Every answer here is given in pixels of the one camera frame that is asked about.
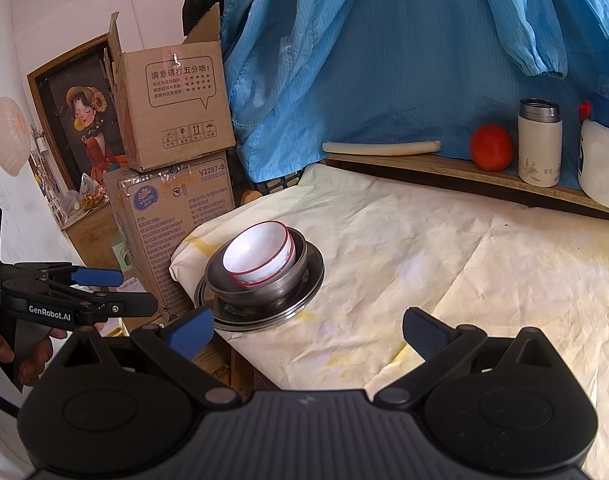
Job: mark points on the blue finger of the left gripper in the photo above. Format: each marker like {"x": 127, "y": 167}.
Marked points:
{"x": 67, "y": 273}
{"x": 106, "y": 304}

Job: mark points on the white thermos cup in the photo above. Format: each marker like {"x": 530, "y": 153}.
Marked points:
{"x": 540, "y": 138}

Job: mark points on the orange wooden chair knob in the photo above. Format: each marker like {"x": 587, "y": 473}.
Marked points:
{"x": 249, "y": 196}

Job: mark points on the white rolling pin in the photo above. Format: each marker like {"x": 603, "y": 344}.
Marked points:
{"x": 386, "y": 150}

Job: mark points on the white red-rimmed bowl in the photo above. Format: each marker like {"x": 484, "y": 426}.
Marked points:
{"x": 255, "y": 247}
{"x": 272, "y": 270}

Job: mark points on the cardboard box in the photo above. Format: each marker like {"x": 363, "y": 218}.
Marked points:
{"x": 156, "y": 210}
{"x": 171, "y": 102}

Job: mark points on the cream paper table cover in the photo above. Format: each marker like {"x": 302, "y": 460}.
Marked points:
{"x": 389, "y": 246}

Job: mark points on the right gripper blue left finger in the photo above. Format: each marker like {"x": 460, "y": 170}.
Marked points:
{"x": 183, "y": 338}

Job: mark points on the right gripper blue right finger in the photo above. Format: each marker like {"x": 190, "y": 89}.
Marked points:
{"x": 429, "y": 337}

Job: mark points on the small steel plate with sticker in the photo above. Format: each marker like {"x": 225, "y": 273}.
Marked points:
{"x": 240, "y": 319}

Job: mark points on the pink wall lamp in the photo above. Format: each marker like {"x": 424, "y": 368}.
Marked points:
{"x": 15, "y": 137}

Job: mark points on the red tomato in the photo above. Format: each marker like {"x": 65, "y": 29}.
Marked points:
{"x": 492, "y": 148}

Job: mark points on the white blue water jug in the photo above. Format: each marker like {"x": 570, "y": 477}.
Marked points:
{"x": 593, "y": 165}

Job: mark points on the steel bowl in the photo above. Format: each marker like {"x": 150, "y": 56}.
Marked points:
{"x": 265, "y": 293}

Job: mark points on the person's left hand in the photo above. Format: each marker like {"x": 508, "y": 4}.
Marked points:
{"x": 32, "y": 367}

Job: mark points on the blue hanging garment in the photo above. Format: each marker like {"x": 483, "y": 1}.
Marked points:
{"x": 300, "y": 73}

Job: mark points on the upper cardboard box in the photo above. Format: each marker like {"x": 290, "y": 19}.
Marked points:
{"x": 171, "y": 102}

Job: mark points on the framed girl painting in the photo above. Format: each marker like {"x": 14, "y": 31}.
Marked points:
{"x": 74, "y": 102}

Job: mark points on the wooden cutting board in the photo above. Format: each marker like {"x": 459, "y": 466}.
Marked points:
{"x": 464, "y": 176}

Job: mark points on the lower cardboard box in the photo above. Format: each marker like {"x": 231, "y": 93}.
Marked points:
{"x": 156, "y": 210}

